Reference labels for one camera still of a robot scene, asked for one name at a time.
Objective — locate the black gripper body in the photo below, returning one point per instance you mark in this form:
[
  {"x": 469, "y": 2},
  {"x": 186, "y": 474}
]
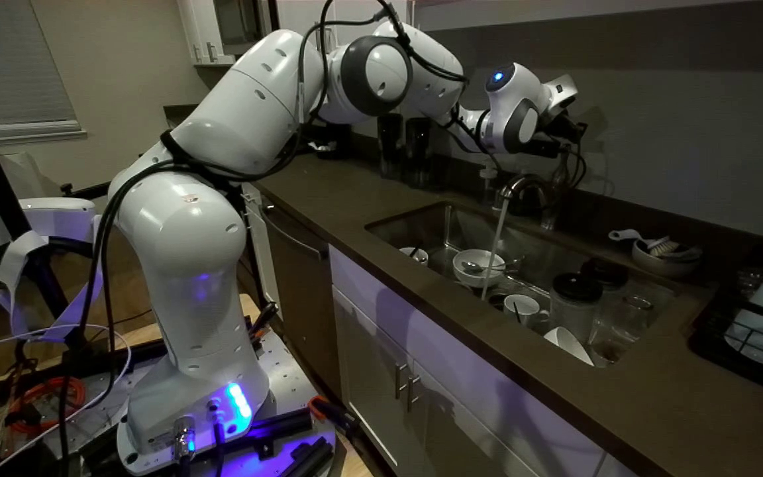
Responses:
[{"x": 553, "y": 132}]

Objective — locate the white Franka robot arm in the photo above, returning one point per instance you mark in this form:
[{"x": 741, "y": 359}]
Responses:
[{"x": 186, "y": 265}]

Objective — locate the white pump soap dispenser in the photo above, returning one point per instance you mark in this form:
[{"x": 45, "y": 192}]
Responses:
[{"x": 485, "y": 174}]

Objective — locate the steel sink basin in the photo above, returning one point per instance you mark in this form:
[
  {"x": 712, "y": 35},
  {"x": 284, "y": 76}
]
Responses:
[{"x": 542, "y": 254}]

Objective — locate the dark round container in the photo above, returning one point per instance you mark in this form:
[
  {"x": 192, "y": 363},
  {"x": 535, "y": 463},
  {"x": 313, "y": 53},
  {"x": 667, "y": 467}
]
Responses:
[{"x": 608, "y": 268}]

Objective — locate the dark tall bottle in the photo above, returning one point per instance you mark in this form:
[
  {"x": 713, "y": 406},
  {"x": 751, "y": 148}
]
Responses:
[
  {"x": 416, "y": 147},
  {"x": 391, "y": 147}
]

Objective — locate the white items behind sink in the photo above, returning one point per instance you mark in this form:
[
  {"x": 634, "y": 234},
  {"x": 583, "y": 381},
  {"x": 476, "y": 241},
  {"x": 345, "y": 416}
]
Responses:
[{"x": 661, "y": 253}]

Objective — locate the white bowl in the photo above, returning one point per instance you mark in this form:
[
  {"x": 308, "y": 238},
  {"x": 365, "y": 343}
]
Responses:
[{"x": 477, "y": 268}]

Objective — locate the white cup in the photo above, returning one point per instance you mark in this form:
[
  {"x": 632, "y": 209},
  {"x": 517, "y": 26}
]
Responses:
[{"x": 520, "y": 304}]

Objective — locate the flat white plate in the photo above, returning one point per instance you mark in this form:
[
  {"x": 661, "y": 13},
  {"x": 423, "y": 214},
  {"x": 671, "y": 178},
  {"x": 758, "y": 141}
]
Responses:
[{"x": 415, "y": 254}]

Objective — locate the white ribbed dish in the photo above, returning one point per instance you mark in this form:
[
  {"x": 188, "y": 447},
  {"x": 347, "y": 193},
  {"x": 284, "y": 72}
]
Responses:
[{"x": 757, "y": 340}]

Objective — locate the white lower cabinet doors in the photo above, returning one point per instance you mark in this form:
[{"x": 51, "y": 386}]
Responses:
[{"x": 452, "y": 386}]

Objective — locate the perforated metal robot table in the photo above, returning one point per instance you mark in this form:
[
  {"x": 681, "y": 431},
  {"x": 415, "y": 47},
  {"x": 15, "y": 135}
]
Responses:
[{"x": 297, "y": 372}]

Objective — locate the window with blinds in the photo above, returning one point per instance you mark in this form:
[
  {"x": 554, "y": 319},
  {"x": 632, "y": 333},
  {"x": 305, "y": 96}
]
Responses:
[{"x": 11, "y": 60}]

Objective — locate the black rail bracket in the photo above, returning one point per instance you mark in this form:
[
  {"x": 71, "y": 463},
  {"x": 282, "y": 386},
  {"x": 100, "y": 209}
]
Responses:
[{"x": 293, "y": 441}]

